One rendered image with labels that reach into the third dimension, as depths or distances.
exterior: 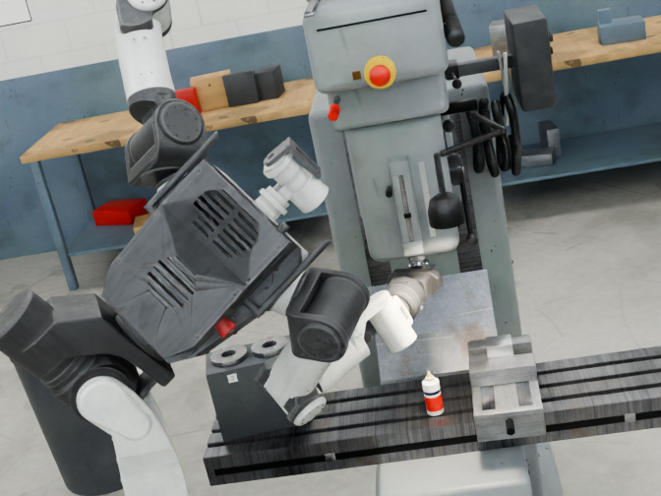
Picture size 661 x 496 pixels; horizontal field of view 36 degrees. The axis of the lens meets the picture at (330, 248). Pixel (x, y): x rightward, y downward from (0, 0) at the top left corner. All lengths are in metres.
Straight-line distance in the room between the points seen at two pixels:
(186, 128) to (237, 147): 4.85
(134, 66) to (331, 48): 0.37
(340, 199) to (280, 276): 0.92
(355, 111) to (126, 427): 0.77
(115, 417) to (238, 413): 0.68
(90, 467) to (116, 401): 2.34
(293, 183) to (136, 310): 0.36
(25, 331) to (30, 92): 5.16
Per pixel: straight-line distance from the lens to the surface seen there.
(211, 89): 6.07
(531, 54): 2.39
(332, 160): 2.61
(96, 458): 4.11
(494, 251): 2.71
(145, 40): 1.91
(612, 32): 5.90
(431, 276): 2.24
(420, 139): 2.11
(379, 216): 2.16
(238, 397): 2.43
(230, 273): 1.64
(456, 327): 2.71
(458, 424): 2.37
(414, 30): 1.93
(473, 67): 2.47
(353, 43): 1.94
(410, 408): 2.45
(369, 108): 2.06
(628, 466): 3.75
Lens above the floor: 2.16
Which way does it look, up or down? 21 degrees down
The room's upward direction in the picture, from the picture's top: 12 degrees counter-clockwise
